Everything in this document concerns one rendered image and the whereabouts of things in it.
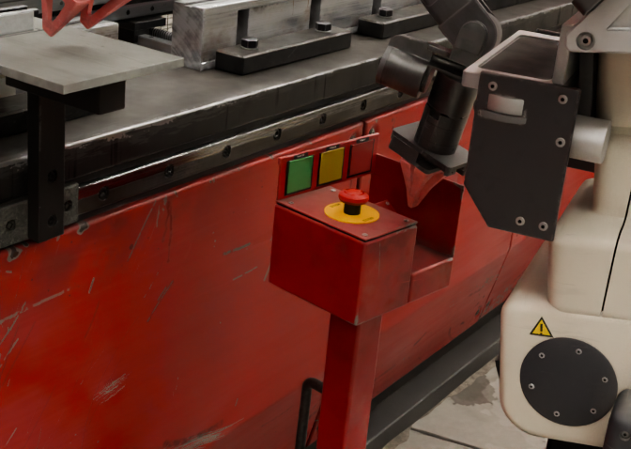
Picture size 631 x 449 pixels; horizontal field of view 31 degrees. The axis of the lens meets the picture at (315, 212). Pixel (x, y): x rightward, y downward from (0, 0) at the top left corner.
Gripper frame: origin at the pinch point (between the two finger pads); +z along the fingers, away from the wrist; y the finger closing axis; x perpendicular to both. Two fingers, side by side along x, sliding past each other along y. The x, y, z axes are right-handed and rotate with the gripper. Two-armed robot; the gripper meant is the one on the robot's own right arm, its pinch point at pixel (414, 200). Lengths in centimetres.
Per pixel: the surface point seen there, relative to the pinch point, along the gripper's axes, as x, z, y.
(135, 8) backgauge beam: -5, 4, 67
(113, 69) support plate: 45, -20, 13
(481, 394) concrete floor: -82, 86, 14
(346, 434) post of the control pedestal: 8.8, 32.6, -7.9
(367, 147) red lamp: -1.6, -1.7, 11.0
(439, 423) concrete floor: -65, 85, 13
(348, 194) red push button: 11.7, -2.6, 2.5
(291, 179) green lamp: 13.5, -0.2, 10.7
